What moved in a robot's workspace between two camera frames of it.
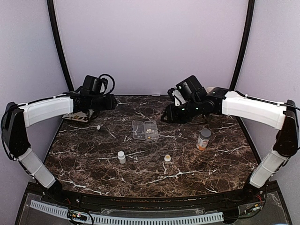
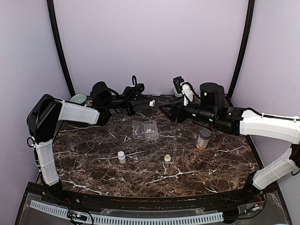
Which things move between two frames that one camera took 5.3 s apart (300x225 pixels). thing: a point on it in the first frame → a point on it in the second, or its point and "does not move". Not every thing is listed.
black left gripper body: x=101 y=106 → x=127 y=97
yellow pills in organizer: x=149 y=131 does not move
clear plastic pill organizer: x=143 y=130 does not move
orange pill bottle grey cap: x=203 y=138 does not move
